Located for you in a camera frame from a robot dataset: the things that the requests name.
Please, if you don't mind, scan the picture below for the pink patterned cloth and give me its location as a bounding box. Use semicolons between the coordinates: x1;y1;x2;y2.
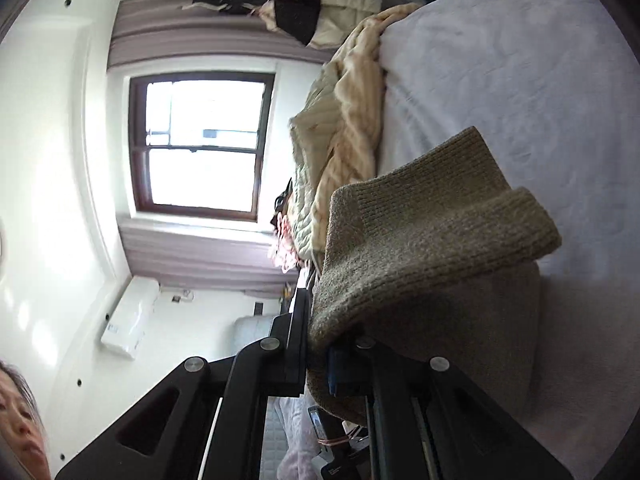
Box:
271;179;307;275

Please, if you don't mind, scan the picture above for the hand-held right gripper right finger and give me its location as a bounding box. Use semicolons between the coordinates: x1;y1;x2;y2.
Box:
326;336;574;480

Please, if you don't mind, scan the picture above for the brown framed window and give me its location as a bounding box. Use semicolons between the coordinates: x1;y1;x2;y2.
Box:
128;72;277;223

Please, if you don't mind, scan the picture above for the lavender embossed bedspread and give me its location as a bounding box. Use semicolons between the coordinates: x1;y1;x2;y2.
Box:
375;0;640;480

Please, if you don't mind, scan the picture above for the cream and black jacket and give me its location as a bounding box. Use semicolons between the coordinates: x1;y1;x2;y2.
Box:
257;0;383;51

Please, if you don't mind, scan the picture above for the cream striped comforter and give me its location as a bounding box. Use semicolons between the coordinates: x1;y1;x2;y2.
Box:
289;2;426;262

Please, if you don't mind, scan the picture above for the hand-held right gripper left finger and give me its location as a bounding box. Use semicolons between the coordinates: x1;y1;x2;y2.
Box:
55;287;312;480

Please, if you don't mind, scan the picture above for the olive knit sweater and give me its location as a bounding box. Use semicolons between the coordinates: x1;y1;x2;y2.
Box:
305;126;563;427

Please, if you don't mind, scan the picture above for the mauve curtain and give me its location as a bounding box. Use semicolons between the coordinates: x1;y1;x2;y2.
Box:
117;219;302;297
107;0;341;70

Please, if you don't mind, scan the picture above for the white air conditioner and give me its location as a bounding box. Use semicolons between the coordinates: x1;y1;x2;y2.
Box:
100;277;162;361

